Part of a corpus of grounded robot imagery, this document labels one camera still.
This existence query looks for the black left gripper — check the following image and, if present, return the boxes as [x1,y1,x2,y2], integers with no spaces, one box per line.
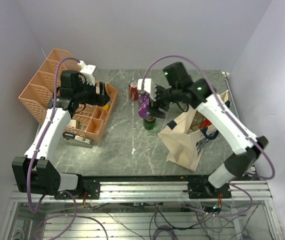
[75,77,112,107]

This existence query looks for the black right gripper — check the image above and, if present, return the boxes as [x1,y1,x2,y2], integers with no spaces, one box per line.
[146,85,181,118]

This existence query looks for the green Perrier glass bottle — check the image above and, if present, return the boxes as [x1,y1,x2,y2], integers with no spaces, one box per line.
[143,117,157,130]

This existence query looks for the purple Fanta can front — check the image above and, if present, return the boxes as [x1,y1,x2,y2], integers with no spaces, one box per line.
[138,104,149,119]

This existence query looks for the purple fanta can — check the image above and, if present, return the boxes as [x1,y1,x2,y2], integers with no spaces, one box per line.
[138,93,150,108]
[138,104,149,119]

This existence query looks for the cream canvas tote bag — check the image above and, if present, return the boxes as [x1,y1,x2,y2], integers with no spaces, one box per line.
[157,90,231,172]

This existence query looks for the red cola can front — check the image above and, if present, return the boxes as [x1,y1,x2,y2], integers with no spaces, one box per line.
[199,118,212,130]

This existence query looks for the red cola can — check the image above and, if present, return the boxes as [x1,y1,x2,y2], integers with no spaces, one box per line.
[199,118,212,130]
[128,80,139,101]

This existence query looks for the clear Chang bottle front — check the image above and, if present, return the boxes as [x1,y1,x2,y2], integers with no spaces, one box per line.
[189,112,204,131]

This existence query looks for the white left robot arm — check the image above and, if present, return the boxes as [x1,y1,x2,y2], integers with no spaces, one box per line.
[12,70,111,199]

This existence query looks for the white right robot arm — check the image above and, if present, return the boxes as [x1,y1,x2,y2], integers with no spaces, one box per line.
[138,62,269,198]

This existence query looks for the yellow sticky note block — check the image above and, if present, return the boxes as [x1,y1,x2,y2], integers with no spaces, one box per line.
[102,103,110,112]

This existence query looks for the purple Fanta can rear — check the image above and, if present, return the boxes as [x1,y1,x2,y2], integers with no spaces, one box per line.
[138,93,150,108]

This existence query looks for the pink plastic file organizer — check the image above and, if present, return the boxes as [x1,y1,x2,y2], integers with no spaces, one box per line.
[18,48,118,142]

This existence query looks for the red cola can rear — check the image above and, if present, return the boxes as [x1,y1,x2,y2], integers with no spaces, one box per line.
[128,80,139,101]

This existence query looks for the white box front slot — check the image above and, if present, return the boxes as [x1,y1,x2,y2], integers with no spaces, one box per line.
[67,119,79,129]

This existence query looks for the black grey stapler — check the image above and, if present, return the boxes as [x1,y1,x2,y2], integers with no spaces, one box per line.
[62,131,93,148]

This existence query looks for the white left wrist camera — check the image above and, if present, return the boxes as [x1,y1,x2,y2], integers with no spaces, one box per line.
[77,60,96,86]

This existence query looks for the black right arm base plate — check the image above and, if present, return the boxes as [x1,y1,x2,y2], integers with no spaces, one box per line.
[182,180,232,199]

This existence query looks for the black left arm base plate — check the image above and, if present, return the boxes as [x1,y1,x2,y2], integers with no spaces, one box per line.
[83,180,101,200]

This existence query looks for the aluminium mounting rail frame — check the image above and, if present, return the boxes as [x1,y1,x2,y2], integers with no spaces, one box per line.
[0,175,285,240]

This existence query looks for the loose cables under frame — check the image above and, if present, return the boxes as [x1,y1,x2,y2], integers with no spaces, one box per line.
[64,197,258,240]

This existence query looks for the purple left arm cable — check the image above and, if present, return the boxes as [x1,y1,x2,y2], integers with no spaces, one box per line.
[27,57,108,240]

